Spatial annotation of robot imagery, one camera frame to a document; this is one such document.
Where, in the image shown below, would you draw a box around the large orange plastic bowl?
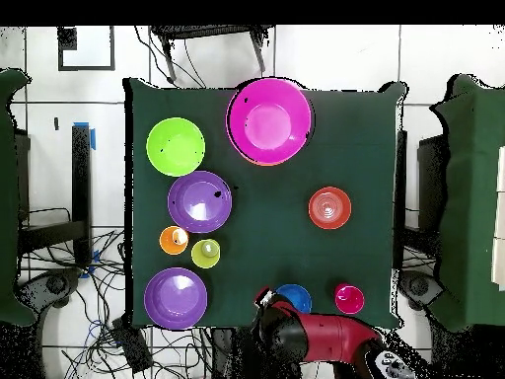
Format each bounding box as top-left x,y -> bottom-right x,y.
236,155 -> 289,168

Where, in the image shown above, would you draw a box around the green cloth covered table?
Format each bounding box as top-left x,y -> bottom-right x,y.
0,68 -> 36,327
429,74 -> 505,333

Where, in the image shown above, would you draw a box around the red plastic cup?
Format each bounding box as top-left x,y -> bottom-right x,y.
333,282 -> 366,316

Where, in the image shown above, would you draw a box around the yellow plastic cup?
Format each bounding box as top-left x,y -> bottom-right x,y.
190,238 -> 222,269

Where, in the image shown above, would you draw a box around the purple plastic bowl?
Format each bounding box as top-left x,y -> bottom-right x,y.
143,266 -> 209,331
167,170 -> 233,234

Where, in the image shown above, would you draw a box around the orange plastic cup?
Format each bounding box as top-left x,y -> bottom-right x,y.
159,225 -> 190,257

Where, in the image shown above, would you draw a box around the tangle of cables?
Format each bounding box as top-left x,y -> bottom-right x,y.
23,206 -> 214,379

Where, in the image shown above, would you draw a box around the small red-orange plastic bowl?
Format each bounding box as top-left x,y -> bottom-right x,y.
308,186 -> 352,230

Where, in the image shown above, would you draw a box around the large pink plastic bowl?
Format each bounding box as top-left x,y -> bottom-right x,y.
225,76 -> 314,166

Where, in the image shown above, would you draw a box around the green plastic bowl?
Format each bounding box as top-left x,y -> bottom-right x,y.
146,116 -> 207,178

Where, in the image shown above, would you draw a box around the black metal floor stand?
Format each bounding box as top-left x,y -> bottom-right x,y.
19,123 -> 93,269
417,135 -> 449,234

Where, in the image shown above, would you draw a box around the small blue plastic bowl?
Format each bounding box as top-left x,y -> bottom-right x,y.
274,283 -> 313,315

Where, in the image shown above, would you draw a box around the black power box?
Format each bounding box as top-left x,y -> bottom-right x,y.
111,317 -> 154,374

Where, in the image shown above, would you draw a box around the black square frame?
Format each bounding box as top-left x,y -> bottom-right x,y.
57,25 -> 116,72

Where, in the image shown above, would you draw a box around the black office chair base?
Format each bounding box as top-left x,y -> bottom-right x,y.
17,267 -> 84,309
397,269 -> 445,311

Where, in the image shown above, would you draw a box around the black metal stand legs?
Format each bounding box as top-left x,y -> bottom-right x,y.
151,25 -> 275,84

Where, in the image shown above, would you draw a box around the dark green table cloth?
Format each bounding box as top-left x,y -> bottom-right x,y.
122,75 -> 408,332

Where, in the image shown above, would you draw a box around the blue tape strip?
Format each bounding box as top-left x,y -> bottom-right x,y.
80,249 -> 101,279
72,121 -> 97,151

